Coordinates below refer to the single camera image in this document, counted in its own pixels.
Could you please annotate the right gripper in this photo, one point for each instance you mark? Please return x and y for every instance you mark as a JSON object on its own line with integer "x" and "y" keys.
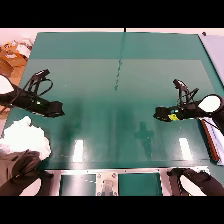
{"x": 166, "y": 114}

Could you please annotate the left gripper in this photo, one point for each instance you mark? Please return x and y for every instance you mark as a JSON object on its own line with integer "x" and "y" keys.
{"x": 55, "y": 109}

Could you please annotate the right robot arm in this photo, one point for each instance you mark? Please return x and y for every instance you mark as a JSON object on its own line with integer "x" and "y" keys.
{"x": 208, "y": 106}

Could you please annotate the white garment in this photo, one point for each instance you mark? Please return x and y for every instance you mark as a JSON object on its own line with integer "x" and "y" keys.
{"x": 25, "y": 136}

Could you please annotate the brown cardboard box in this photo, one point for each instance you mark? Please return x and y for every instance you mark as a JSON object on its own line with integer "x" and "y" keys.
{"x": 13, "y": 58}

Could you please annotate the silver frame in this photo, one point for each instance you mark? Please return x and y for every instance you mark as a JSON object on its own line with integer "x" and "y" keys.
{"x": 106, "y": 181}

